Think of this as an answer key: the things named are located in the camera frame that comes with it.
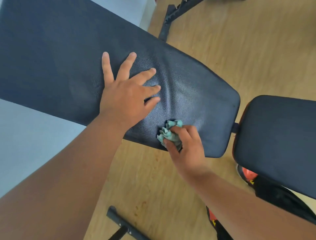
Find person's right hand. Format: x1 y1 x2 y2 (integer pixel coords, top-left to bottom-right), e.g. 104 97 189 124
163 125 210 182

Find person's left hand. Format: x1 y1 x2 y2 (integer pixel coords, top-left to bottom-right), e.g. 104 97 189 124
99 51 161 134

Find green cleaning cloth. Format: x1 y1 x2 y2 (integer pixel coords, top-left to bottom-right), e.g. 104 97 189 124
157 120 184 152

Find black weight bench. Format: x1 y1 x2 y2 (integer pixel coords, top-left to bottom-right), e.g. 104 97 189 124
0 0 316 199
158 0 205 42

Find person's right forearm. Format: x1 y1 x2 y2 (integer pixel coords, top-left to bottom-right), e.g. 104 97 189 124
190 170 316 240

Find person's left forearm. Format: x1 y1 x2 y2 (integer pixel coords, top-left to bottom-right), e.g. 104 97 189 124
0 113 126 240

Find red black right shoe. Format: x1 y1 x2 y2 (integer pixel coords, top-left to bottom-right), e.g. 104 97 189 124
236 164 259 186

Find red black shoe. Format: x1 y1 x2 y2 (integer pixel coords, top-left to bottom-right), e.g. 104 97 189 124
236 164 259 186
206 206 221 230

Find red black left shoe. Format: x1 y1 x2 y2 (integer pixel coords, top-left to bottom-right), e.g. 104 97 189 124
206 206 221 230

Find black trousers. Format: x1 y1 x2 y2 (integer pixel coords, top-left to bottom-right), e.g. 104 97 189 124
215 174 316 240

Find black metal frame with bolts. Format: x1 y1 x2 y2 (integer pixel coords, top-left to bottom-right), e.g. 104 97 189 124
106 205 151 240

